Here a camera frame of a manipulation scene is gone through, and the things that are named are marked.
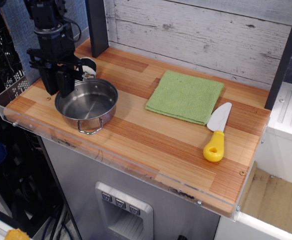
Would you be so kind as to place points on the stainless steel pot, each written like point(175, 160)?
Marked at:
point(90, 106)

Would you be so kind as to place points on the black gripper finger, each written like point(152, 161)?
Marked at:
point(49, 80)
point(65, 83)

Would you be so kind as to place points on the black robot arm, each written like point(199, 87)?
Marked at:
point(48, 15)

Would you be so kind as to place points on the dark left post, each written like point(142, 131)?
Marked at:
point(97, 26)

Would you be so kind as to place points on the yellow object at corner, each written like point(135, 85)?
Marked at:
point(16, 234)

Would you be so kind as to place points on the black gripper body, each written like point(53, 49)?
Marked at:
point(56, 53)

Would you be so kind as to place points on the grey ice dispenser panel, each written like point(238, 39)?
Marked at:
point(124, 216)

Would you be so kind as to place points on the black plastic crate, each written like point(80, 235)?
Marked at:
point(10, 66)

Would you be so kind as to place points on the plush sushi roll toy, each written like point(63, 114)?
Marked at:
point(88, 67)

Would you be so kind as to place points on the white toy sink unit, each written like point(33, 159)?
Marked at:
point(274, 153)

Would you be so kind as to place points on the yellow handled toy knife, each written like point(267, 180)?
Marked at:
point(215, 148)

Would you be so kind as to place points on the clear acrylic edge guard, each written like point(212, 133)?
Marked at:
point(160, 150)

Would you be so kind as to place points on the blue fabric panel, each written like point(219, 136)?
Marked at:
point(20, 27)

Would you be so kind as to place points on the silver toy fridge cabinet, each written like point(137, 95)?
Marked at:
point(77, 175)

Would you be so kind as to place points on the dark post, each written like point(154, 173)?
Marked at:
point(279, 76)
point(97, 26)

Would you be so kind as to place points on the dark right post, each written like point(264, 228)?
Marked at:
point(279, 76)

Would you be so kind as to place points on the green cloth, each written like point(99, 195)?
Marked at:
point(185, 97)

